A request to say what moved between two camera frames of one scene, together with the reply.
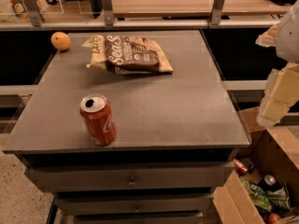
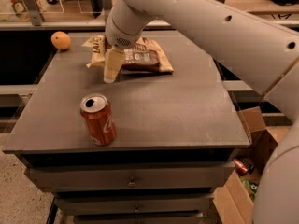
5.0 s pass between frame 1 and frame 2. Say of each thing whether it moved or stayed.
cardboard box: stayed
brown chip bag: stayed
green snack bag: stayed
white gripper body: moved
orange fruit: stayed
